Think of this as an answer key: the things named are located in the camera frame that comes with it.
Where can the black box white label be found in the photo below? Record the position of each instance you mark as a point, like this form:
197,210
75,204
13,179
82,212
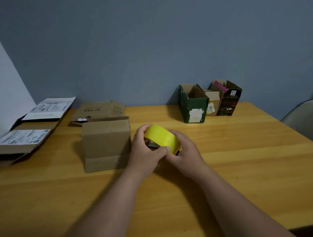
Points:
49,108

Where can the person's left forearm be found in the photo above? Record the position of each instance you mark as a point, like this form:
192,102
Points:
110,210

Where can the green box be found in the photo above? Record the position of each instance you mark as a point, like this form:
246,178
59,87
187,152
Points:
193,105

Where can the person's right forearm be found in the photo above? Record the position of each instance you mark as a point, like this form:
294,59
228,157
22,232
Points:
239,205

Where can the person's right hand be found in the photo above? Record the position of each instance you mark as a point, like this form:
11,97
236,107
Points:
187,158

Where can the brown carton with label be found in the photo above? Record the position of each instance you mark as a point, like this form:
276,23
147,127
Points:
105,144

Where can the yellow tape roll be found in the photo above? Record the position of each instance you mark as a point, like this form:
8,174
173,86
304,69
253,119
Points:
161,136

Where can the person's left hand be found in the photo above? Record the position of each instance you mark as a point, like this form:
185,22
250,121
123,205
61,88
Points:
144,158

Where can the beige chair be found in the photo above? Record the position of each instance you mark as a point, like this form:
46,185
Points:
300,119

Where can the small brown cardboard box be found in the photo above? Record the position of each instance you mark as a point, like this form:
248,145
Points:
213,102

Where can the plain brown carton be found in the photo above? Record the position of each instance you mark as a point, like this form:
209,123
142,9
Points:
97,110

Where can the pink and black carton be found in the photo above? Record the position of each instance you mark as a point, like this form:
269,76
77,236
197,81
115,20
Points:
229,97

